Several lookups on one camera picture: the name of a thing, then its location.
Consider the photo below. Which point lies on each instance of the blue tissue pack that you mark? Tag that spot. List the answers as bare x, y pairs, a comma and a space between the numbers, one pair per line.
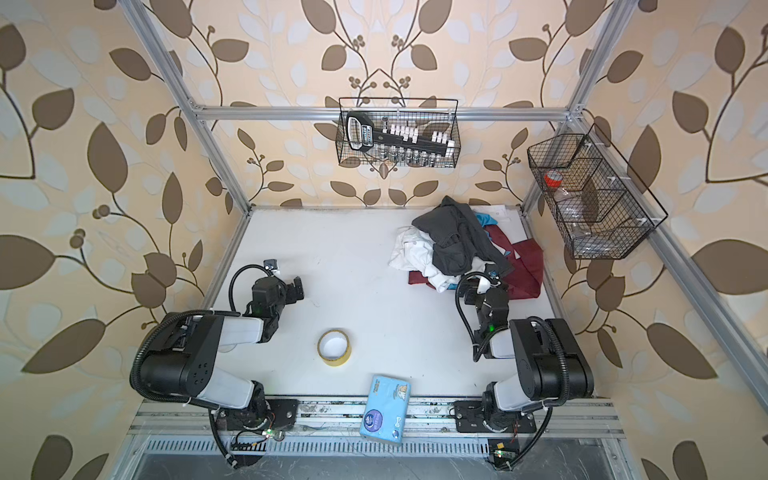
385, 412

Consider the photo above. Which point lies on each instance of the black tool with white bits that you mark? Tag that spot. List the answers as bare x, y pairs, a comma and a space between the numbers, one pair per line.
375, 133

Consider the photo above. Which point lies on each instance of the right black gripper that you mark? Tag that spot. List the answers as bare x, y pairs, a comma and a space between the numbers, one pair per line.
491, 278

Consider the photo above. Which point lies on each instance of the back wire basket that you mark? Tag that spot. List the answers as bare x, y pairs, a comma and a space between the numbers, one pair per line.
430, 108

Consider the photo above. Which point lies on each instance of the yellow tape roll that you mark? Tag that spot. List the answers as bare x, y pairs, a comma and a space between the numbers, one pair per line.
334, 347

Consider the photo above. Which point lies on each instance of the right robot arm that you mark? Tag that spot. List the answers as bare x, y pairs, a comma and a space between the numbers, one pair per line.
550, 367

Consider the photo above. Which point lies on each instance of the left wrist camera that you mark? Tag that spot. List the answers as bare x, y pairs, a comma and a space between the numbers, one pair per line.
271, 265

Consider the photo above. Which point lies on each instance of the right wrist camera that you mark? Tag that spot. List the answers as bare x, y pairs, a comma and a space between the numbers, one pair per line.
486, 282

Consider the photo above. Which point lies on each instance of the wire basket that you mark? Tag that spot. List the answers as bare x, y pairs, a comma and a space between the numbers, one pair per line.
430, 108
601, 200

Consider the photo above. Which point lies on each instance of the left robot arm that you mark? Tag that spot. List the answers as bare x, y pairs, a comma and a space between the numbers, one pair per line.
176, 362

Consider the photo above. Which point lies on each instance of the right wire basket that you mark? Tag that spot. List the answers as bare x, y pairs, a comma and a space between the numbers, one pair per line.
601, 200

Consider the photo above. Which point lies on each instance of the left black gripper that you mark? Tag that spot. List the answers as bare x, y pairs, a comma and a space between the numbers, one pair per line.
288, 288

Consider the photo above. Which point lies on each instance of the white cloth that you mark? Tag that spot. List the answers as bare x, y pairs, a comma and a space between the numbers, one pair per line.
413, 252

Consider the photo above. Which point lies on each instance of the clear plastic bottle red cap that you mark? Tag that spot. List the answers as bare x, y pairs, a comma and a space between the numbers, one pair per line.
575, 211

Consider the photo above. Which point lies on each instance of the maroon cloth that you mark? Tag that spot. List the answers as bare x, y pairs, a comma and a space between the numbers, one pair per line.
524, 282

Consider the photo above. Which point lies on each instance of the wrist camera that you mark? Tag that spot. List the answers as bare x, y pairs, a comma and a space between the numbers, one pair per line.
271, 265
486, 282

